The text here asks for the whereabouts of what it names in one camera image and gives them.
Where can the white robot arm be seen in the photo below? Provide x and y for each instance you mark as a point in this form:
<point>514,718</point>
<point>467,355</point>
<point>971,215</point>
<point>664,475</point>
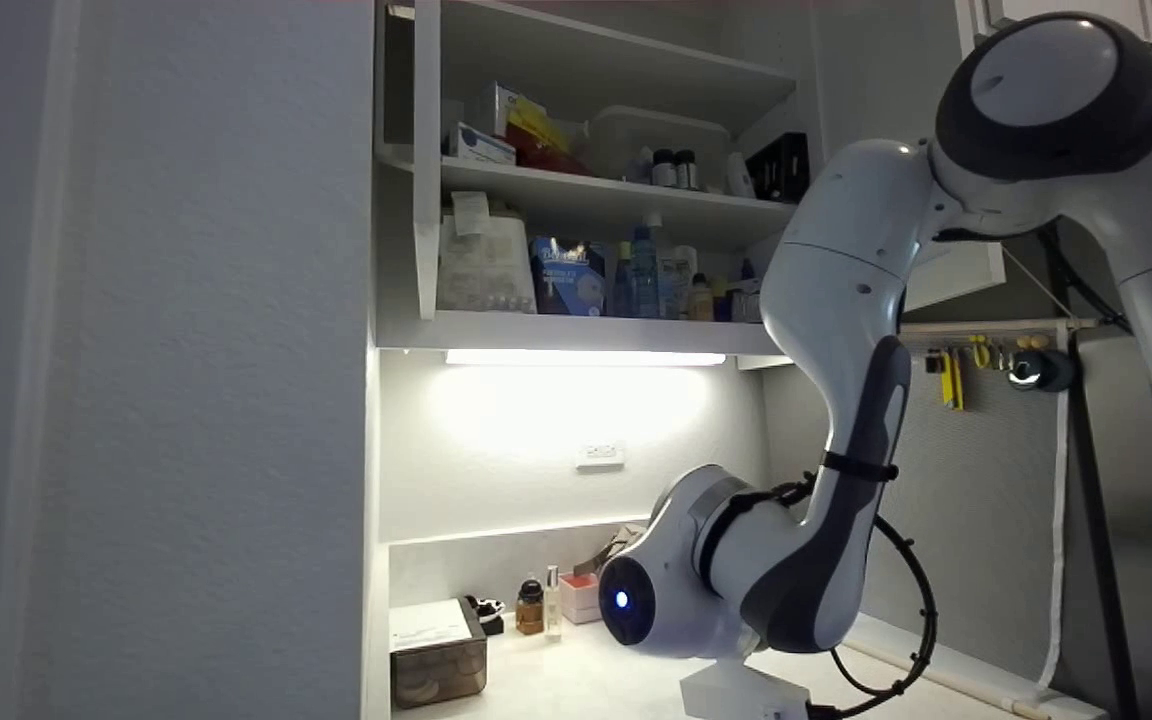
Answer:
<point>1045,121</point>

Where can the yellow clamp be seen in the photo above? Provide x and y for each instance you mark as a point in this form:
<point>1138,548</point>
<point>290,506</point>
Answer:
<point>949,371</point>

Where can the small amber bottle on counter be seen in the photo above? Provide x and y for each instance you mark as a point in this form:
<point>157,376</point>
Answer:
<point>529,608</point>

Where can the white plastic bag in cupboard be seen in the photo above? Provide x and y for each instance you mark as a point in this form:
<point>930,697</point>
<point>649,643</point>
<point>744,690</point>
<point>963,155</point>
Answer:
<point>481,257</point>

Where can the yellow red box on shelf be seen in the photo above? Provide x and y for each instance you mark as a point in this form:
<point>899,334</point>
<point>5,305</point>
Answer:
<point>529,129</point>

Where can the under-cabinet light strip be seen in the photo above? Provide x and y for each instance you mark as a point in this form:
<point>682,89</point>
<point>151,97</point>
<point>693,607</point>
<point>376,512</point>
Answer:
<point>556,358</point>

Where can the black box on shelf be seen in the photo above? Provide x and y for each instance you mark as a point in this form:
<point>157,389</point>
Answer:
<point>783,170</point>

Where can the white wall outlet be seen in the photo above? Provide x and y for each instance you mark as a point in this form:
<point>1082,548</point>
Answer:
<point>596,458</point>

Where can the blue package in cupboard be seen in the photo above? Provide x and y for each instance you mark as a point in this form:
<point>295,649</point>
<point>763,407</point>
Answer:
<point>564,277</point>

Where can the white pink small box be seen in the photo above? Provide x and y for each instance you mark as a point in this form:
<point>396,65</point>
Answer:
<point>581,599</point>

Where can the black tape roll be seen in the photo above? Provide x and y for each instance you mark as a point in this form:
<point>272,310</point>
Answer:
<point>1043,371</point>

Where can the white cupboard door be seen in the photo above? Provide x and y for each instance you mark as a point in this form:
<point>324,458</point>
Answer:
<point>427,150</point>
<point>955,270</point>

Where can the white paper backdrop sheet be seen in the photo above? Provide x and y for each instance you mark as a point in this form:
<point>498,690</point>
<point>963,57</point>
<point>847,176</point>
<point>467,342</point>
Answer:
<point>983,502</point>

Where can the brown wooden box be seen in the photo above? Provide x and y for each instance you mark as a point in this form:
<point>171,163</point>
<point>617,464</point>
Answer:
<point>438,653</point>

